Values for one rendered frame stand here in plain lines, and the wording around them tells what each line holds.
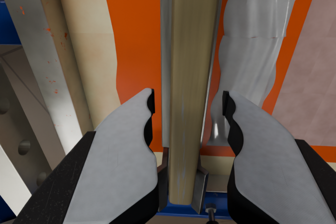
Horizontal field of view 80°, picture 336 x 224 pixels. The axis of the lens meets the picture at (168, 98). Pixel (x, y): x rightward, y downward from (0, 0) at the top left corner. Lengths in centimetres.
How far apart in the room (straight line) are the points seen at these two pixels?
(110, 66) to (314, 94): 28
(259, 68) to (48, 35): 24
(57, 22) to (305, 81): 31
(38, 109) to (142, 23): 164
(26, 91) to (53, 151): 62
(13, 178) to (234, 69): 32
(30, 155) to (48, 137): 167
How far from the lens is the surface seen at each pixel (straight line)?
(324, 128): 38
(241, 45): 26
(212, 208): 39
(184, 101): 16
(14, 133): 32
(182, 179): 24
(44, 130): 197
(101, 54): 28
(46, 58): 27
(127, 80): 28
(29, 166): 35
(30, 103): 184
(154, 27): 25
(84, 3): 27
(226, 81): 28
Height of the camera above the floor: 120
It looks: 57 degrees down
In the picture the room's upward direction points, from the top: 174 degrees counter-clockwise
